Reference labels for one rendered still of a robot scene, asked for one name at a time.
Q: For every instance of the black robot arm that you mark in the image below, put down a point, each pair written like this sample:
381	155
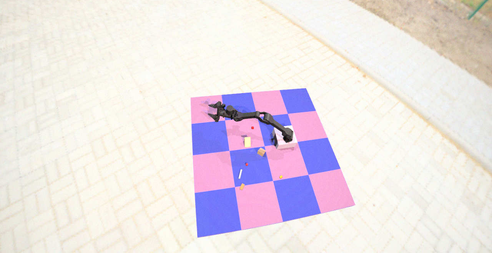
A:
268	119

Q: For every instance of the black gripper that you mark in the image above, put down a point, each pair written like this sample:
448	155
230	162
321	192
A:
220	112

